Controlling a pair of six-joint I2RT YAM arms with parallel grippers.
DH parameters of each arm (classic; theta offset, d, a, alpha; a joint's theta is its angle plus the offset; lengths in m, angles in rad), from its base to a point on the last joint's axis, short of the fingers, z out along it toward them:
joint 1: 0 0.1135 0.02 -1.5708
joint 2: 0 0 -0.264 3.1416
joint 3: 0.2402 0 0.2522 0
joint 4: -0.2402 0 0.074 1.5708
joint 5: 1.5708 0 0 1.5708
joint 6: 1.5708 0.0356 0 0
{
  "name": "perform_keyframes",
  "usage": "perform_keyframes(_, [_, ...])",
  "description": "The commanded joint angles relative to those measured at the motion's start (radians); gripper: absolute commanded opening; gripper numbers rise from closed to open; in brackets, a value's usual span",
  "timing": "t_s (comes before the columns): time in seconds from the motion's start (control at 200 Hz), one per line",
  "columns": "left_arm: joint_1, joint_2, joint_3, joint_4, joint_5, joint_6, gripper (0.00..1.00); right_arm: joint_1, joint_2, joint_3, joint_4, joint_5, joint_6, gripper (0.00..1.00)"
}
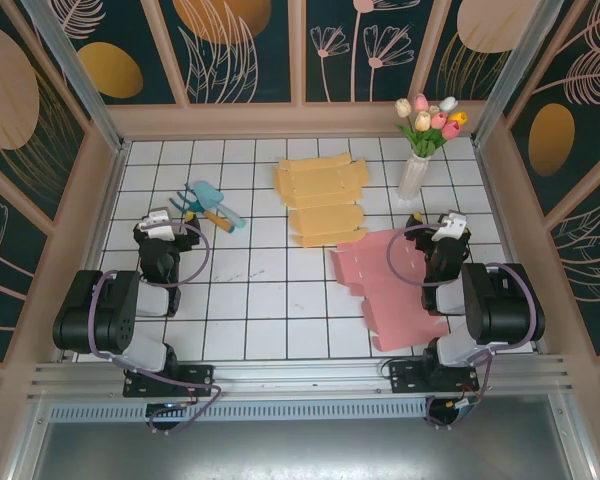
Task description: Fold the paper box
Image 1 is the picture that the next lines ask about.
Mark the pink paper box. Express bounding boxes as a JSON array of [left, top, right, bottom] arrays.
[[328, 228, 452, 354]]

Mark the yellow paper box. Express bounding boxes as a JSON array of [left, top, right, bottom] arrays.
[[272, 153, 370, 249]]

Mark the light blue garden trowel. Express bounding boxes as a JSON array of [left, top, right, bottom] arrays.
[[192, 181, 247, 229]]

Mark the white ribbed vase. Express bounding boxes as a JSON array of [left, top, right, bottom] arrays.
[[397, 153, 431, 201]]

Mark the pastel tulip bouquet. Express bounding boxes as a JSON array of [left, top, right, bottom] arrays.
[[393, 93, 469, 159]]

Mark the brushed metal panel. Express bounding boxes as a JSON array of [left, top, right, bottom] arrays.
[[29, 418, 599, 480]]

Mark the teal hand rake wooden handle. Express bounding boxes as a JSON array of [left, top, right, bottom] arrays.
[[168, 183, 234, 234]]

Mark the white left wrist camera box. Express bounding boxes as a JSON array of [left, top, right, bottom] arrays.
[[139, 209, 180, 239]]

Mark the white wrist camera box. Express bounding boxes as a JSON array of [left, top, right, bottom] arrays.
[[139, 209, 180, 239], [432, 212, 469, 242]]

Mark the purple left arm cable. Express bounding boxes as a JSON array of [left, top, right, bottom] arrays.
[[87, 221, 222, 435]]

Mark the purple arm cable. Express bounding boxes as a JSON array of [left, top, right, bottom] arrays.
[[87, 221, 222, 435], [387, 223, 536, 431]]

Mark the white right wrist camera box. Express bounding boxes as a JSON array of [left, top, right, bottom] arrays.
[[432, 212, 469, 242]]

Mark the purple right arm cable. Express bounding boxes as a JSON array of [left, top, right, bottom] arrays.
[[387, 223, 536, 431]]

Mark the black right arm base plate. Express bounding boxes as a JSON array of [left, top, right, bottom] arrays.
[[388, 359, 481, 397]]

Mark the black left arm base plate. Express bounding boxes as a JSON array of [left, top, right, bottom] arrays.
[[123, 363, 216, 399]]

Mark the black round cable port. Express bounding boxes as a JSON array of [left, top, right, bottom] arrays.
[[146, 402, 187, 436], [426, 397, 474, 430]]

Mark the aluminium mounting rail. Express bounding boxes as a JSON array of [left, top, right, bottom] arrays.
[[27, 353, 574, 404]]

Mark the aluminium frame post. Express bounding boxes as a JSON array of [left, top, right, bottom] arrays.
[[19, 0, 131, 154], [472, 0, 566, 146]]

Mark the grey slotted cable duct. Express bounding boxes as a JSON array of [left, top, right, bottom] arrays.
[[47, 399, 434, 424]]

